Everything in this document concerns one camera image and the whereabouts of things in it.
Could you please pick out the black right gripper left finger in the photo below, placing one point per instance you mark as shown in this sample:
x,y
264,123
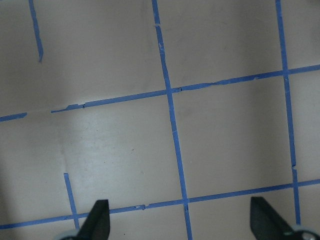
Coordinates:
x,y
97,225

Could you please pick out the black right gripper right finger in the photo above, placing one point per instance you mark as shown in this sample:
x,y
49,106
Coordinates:
x,y
266,223

